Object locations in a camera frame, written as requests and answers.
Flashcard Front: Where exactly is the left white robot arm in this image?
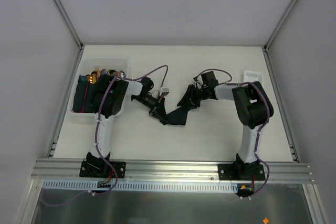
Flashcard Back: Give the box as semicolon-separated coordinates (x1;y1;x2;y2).
79;74;167;178

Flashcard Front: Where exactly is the aluminium mounting rail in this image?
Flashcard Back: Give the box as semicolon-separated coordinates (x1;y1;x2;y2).
31;158;316;184

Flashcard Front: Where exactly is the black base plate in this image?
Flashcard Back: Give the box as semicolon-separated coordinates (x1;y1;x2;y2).
79;161;126;178
217;163;266;182

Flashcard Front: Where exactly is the dark rolled napkin left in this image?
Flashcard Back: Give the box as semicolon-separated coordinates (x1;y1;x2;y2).
72;75;89;113

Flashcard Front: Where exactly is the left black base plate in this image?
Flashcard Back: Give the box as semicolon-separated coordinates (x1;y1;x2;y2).
79;161;126;178

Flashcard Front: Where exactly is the dark navy paper napkin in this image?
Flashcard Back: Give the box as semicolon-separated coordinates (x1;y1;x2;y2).
167;107;189;126

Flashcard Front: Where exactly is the small white perforated tray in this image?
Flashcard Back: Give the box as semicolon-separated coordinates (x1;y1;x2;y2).
243;70;264;86

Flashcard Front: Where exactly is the purple cable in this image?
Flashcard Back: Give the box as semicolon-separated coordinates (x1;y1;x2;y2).
195;69;270;196
94;65;169;162

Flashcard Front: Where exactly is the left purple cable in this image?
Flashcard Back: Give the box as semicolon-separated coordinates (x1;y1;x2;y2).
94;65;169;162

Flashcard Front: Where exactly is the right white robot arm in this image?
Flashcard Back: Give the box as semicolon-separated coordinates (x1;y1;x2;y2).
177;69;274;181

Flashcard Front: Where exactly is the white slotted cable duct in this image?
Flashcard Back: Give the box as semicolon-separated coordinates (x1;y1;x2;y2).
42;179;238;194

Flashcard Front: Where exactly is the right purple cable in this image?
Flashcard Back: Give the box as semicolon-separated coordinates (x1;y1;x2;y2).
195;69;270;196

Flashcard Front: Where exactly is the white plastic basket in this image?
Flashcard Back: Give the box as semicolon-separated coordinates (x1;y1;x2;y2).
68;56;128;118

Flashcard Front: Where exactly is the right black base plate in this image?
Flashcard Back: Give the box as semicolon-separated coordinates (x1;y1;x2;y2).
217;163;266;182

